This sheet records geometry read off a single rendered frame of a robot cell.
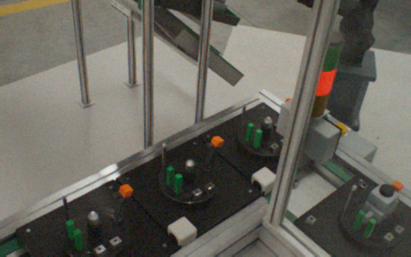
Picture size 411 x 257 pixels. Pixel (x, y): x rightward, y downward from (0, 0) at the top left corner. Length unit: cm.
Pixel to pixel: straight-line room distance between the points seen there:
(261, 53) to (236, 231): 89
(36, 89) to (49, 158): 32
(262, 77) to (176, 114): 36
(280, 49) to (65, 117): 82
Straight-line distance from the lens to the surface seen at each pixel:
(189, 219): 111
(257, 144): 124
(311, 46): 85
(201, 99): 135
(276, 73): 176
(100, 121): 151
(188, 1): 121
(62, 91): 165
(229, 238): 110
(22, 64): 337
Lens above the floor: 183
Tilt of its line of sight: 40 degrees down
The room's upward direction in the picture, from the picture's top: 5 degrees clockwise
